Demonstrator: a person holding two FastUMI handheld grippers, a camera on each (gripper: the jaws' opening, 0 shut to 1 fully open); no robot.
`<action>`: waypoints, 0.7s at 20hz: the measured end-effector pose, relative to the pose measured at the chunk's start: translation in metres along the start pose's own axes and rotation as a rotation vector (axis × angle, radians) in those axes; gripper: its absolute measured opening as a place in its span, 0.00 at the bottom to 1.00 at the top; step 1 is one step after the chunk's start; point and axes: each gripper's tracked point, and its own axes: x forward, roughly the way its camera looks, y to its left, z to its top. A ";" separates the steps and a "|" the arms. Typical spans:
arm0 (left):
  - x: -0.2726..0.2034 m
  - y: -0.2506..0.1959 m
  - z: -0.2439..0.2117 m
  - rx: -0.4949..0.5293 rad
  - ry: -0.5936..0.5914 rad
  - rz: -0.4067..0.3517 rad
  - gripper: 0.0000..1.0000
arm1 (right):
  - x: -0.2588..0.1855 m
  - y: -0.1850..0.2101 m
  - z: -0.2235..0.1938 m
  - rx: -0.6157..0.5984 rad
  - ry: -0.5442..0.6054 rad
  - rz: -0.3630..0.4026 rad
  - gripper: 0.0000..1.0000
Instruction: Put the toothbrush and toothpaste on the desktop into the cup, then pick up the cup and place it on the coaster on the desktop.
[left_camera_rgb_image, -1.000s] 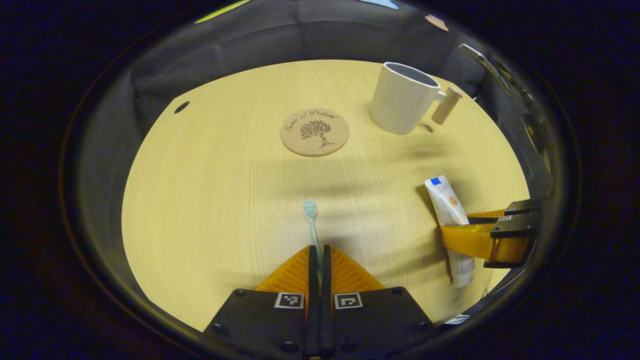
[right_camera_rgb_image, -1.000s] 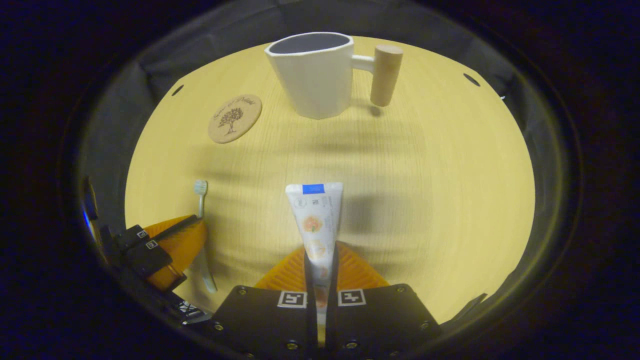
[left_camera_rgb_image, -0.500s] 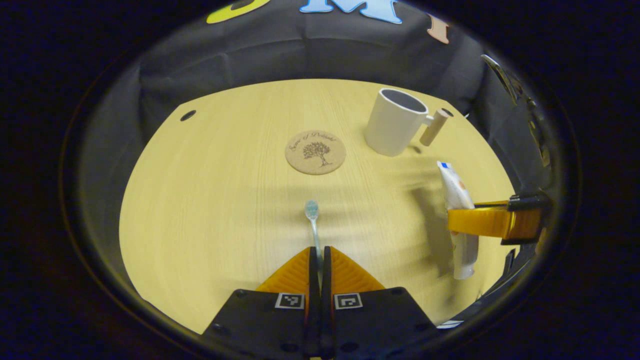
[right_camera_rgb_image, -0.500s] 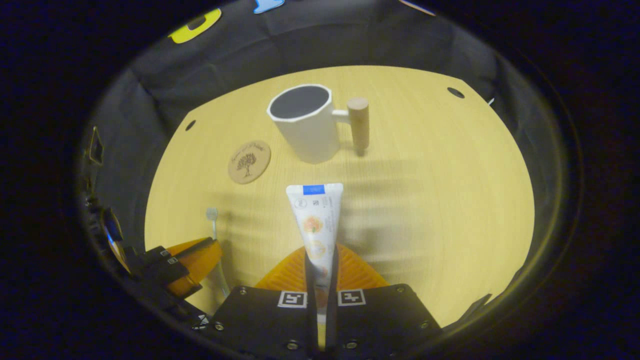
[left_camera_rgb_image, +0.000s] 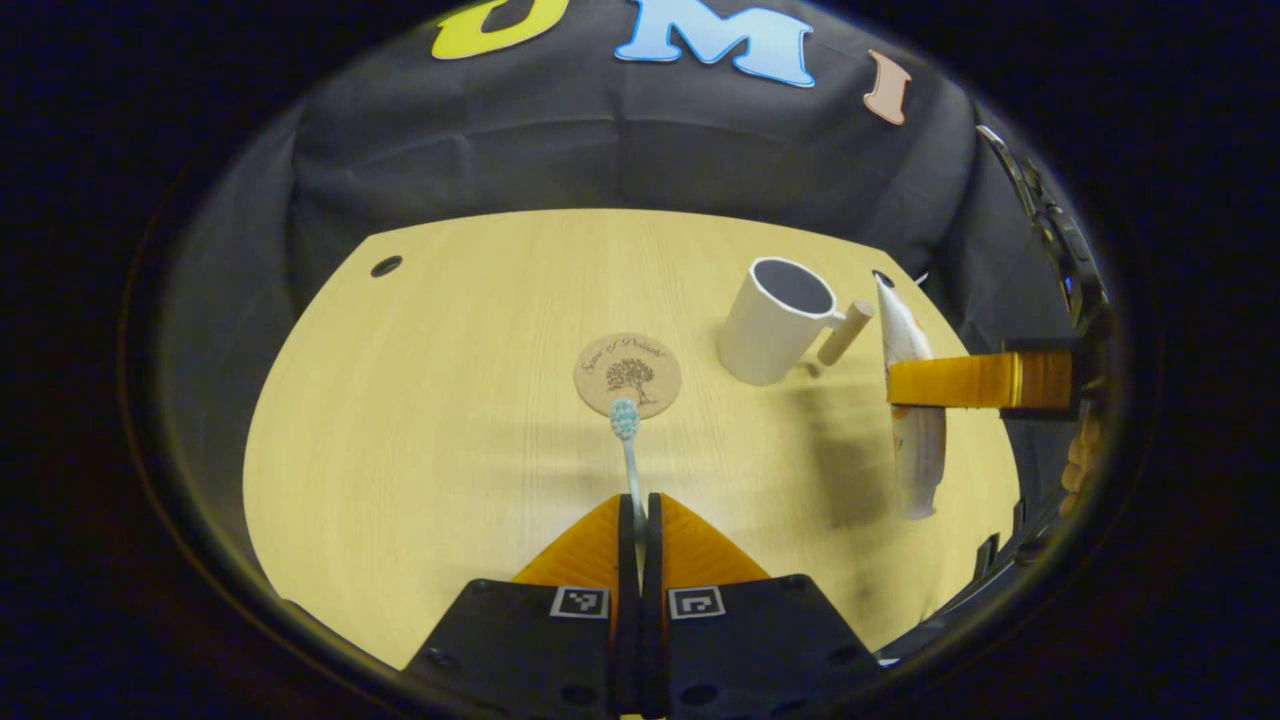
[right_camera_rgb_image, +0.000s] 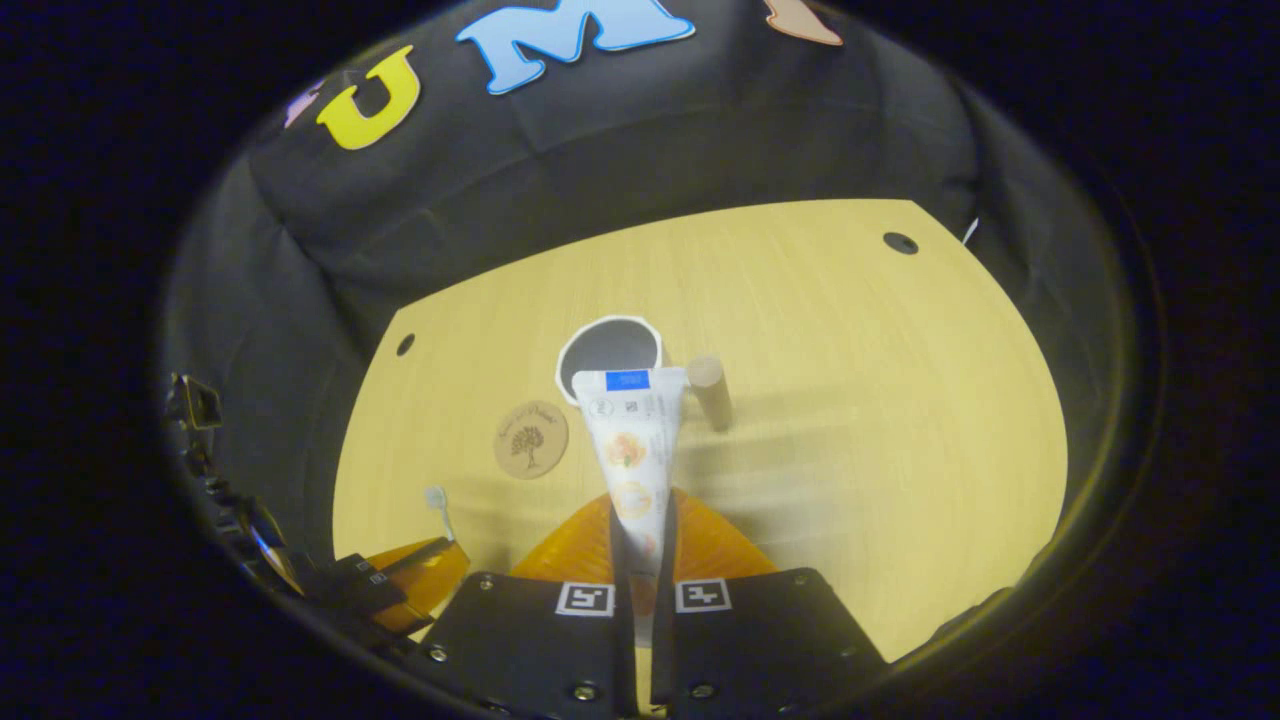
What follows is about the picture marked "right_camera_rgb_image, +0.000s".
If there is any white toothpaste tube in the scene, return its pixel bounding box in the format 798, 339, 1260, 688
572, 367, 691, 651

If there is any pale green toothbrush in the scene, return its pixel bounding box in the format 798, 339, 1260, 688
424, 486, 459, 543

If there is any white cup with wooden handle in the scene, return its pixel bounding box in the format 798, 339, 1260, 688
555, 315, 734, 433

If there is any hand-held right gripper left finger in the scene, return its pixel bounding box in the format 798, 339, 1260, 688
405, 490, 638, 720

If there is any wooden desktop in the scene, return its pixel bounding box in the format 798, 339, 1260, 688
332, 198, 1069, 713

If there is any black backdrop cloth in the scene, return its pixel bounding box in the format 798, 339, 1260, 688
160, 0, 1131, 601

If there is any round brown coaster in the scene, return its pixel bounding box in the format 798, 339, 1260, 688
493, 400, 570, 481

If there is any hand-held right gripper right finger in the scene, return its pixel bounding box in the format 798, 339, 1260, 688
650, 487, 891, 716

